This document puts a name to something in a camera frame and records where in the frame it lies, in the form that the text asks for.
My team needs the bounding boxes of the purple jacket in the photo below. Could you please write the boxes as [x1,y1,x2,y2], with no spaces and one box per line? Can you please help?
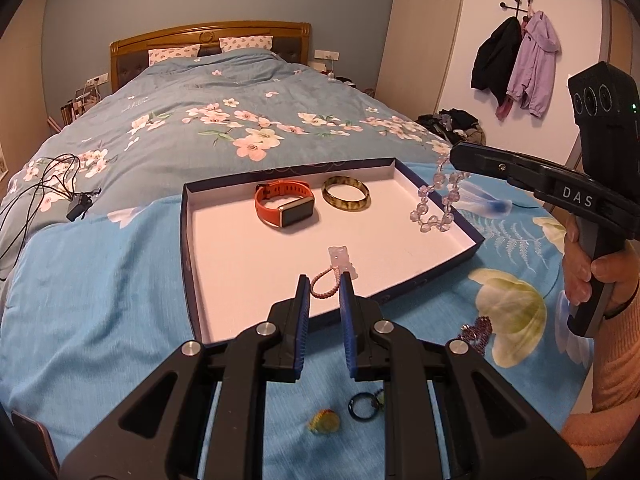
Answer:
[495,10,562,121]

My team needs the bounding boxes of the person's right hand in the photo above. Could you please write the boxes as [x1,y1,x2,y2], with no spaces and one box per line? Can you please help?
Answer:
[560,215,640,319]

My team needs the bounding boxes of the pale jade pendant pink cord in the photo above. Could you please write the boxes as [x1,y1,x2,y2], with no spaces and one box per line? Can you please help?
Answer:
[310,245,361,302]

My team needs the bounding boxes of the dark blue box tray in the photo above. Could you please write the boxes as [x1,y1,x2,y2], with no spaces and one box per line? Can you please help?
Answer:
[181,157,486,348]

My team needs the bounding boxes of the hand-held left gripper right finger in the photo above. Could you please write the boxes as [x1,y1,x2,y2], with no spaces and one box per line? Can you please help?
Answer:
[339,276,587,480]

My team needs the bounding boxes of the pile of dark clothes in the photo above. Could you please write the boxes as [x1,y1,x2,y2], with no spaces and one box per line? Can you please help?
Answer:
[415,107,487,149]

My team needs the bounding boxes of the wooden bed headboard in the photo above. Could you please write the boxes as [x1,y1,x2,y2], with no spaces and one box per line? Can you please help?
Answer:
[110,21,312,94]

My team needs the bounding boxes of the small black device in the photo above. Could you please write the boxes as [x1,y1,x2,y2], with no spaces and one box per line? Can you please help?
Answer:
[66,188,102,221]

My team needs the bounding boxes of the orange smartwatch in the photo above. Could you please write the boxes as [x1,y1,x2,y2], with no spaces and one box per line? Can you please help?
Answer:
[254,179,316,229]

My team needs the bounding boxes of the black jacket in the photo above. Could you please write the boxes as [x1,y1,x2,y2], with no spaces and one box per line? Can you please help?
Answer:
[470,16,524,106]

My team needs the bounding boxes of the smartphone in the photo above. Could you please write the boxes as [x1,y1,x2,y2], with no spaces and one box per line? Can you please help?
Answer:
[10,410,61,480]

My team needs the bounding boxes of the beige wardrobe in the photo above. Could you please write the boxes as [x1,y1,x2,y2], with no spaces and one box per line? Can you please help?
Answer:
[375,0,469,116]

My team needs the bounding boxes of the light blue flower blanket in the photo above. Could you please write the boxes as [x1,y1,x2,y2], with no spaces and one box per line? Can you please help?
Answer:
[0,159,598,480]

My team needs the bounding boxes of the tortoiseshell bangle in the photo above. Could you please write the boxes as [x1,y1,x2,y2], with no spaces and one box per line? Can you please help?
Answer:
[321,175,372,211]

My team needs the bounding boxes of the purple bead bracelet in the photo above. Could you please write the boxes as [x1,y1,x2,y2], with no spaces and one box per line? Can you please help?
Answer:
[459,316,494,359]

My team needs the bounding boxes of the person's right forearm pink sleeve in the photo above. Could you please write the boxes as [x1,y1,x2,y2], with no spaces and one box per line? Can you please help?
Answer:
[560,295,640,461]

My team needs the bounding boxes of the wooden door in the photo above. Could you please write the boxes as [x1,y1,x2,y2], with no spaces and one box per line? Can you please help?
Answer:
[567,0,640,176]

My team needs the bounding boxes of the grey-blue floral duvet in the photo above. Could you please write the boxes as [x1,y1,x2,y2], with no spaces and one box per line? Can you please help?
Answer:
[0,50,453,286]

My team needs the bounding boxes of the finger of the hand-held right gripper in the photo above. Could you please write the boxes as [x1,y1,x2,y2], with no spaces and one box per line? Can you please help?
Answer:
[449,142,543,196]

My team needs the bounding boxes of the patterned pillow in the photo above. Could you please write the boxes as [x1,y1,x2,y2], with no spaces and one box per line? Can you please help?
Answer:
[148,45,201,67]
[218,35,275,55]

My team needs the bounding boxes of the clear crystal bead bracelet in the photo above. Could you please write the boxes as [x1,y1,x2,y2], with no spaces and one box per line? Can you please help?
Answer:
[410,152,472,234]

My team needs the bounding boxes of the black cables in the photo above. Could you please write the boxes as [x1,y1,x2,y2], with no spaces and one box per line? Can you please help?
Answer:
[0,154,83,281]

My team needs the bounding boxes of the yellow green round pendant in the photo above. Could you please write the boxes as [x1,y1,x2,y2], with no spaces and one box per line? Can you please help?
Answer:
[306,408,341,435]

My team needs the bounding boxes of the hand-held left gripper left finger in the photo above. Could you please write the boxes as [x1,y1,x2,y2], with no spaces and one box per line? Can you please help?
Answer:
[59,274,312,480]

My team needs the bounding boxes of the bedside clutter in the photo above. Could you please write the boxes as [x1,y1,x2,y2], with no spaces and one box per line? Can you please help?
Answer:
[59,85,104,127]

